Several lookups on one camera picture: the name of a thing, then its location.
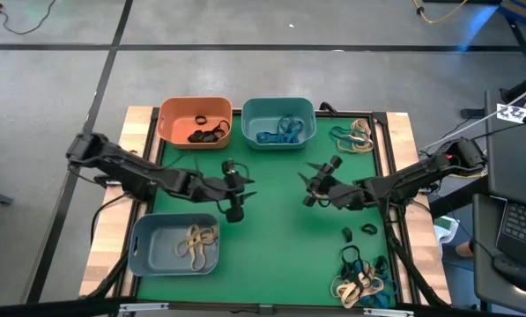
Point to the blue metal frame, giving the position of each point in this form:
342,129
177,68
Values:
522,11

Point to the grey-blue plastic basket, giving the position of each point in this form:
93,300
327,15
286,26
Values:
157,260

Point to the dark table-edge fitting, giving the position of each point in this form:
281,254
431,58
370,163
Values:
328,108

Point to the black aluminium table frame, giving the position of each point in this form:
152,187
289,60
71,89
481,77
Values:
380,120

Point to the thin black rubber band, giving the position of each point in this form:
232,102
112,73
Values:
352,247

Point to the white green shoe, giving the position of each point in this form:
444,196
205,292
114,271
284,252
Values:
445,231

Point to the person's leg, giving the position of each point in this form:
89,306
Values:
465,249

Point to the thin blue rubber band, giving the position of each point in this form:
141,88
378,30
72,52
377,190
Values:
267,142

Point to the white rod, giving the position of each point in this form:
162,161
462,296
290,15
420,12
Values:
474,120

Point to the silver bracket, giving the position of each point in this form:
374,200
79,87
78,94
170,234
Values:
143,307
388,313

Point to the dark laptop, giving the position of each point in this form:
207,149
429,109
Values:
524,229

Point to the black stand leg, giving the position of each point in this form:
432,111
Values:
471,113

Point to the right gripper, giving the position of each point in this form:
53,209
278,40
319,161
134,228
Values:
337,193

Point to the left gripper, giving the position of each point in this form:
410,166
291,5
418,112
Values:
218,189

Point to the green table mat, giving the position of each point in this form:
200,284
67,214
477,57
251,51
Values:
254,264

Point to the black desk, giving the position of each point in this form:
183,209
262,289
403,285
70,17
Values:
487,282

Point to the teal plastic basket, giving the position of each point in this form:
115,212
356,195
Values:
262,110

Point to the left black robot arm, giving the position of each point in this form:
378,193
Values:
126,165

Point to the white patterned tag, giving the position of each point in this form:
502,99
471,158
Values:
513,113

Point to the black computer mouse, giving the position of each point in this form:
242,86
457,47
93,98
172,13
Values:
511,270

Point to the black camera gantry frame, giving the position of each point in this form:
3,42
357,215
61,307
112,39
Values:
209,309

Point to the black floor tape strip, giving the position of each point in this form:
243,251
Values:
245,47
102,83

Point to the orange plastic basket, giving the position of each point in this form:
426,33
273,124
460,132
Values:
174,127

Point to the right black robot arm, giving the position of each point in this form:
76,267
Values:
403,182

